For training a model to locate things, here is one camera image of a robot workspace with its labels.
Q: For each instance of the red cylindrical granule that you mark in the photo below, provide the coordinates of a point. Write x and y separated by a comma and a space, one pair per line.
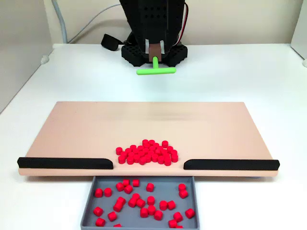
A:
108, 192
124, 155
189, 213
130, 160
168, 162
144, 212
100, 222
164, 143
112, 216
172, 223
145, 142
133, 147
120, 186
128, 189
163, 205
183, 193
118, 206
147, 146
145, 150
131, 155
156, 145
126, 182
140, 203
182, 187
155, 157
121, 200
142, 154
150, 187
128, 151
165, 152
173, 152
136, 183
152, 148
158, 215
117, 225
132, 202
151, 153
121, 159
167, 156
161, 160
143, 161
98, 192
170, 148
158, 152
151, 210
178, 216
98, 211
136, 158
171, 205
119, 150
151, 142
148, 158
140, 147
150, 200
161, 148
136, 197
174, 157
135, 151

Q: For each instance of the white table clip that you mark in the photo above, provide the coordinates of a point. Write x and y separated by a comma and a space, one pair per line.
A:
44, 60
305, 62

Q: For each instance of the grey wall conduit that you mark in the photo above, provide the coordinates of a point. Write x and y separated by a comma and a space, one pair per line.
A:
61, 24

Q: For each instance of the beige flat board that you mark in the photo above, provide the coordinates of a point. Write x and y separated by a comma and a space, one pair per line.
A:
96, 131

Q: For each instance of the pale side partition panel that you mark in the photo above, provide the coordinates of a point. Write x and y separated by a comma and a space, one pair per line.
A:
21, 48
301, 24

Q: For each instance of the grey rectangular container tray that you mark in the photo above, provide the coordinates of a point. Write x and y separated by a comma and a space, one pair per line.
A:
165, 191

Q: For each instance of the green T-shaped pusher tool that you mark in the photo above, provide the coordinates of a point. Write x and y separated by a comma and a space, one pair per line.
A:
156, 71

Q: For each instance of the black foam edge rail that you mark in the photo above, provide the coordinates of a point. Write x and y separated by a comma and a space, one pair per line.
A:
64, 163
230, 164

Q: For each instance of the brown tool holder block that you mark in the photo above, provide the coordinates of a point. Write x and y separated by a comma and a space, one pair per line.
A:
154, 51

